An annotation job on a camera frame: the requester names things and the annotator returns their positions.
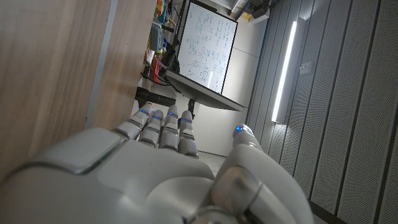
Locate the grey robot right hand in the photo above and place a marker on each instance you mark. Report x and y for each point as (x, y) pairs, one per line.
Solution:
(124, 180)

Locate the whiteboard with writing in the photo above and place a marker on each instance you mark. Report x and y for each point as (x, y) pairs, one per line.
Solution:
(206, 43)

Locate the long ceiling light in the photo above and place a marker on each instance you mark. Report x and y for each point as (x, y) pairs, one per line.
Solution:
(284, 71)

